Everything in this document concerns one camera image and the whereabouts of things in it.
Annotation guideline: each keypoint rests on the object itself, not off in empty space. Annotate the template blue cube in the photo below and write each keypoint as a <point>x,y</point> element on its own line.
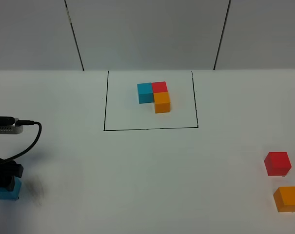
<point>145,93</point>

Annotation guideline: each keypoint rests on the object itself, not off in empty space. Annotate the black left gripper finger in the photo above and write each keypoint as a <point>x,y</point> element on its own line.
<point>9,183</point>

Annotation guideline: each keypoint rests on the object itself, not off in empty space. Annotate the template red cube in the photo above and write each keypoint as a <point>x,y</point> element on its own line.
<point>159,87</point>

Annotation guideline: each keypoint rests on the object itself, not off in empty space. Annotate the template orange cube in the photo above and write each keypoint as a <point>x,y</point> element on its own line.
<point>162,103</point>

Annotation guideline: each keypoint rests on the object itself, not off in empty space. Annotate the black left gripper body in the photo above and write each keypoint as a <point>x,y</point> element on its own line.
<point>10,168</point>

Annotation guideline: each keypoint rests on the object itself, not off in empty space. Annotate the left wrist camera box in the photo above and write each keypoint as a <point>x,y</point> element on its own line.
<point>8,126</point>

